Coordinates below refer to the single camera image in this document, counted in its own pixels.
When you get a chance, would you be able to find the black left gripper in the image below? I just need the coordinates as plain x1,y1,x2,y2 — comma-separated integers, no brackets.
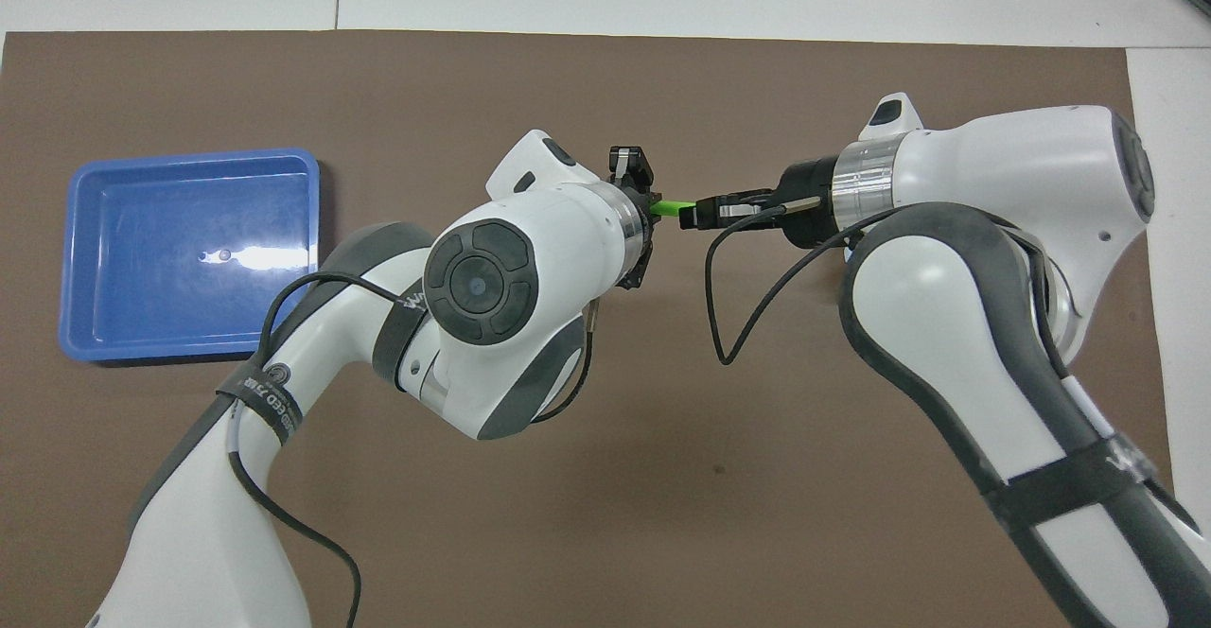
608,146,781,290

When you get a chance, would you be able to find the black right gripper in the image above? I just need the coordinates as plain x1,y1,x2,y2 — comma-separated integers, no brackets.
774,155,838,251

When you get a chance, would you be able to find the brown table mat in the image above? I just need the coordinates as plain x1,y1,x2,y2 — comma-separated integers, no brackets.
0,30,1191,628

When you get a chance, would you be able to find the blue plastic tray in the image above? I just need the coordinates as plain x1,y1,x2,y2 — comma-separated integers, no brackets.
59,148,321,364

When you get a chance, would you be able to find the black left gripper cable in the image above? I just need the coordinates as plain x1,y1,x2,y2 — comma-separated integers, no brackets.
225,270,595,628

